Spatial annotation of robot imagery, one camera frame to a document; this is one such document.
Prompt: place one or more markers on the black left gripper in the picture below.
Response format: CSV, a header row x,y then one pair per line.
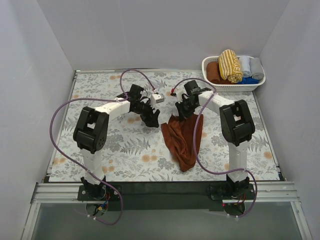
x,y
146,111

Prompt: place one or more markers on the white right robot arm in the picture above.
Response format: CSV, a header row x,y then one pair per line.
x,y
237,128

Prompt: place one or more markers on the rolled light blue towel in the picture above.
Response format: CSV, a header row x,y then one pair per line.
x,y
245,66

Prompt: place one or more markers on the aluminium frame rail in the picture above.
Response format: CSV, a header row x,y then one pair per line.
x,y
267,191

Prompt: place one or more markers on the floral patterned table mat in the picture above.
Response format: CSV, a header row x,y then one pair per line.
x,y
137,153

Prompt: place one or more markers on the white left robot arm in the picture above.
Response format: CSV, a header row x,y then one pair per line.
x,y
91,130

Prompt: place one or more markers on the brown towel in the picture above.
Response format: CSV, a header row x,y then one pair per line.
x,y
178,137
212,73
225,82

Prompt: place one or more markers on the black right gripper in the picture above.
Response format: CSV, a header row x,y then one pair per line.
x,y
186,109

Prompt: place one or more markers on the yellow striped towel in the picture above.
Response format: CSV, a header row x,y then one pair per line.
x,y
230,67

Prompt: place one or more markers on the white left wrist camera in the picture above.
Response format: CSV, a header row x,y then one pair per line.
x,y
157,98

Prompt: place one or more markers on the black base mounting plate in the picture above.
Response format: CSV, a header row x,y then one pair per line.
x,y
169,195

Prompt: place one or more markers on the white plastic basket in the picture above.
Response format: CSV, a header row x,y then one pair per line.
x,y
228,87

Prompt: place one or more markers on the rolled grey towel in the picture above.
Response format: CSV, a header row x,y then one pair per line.
x,y
256,69

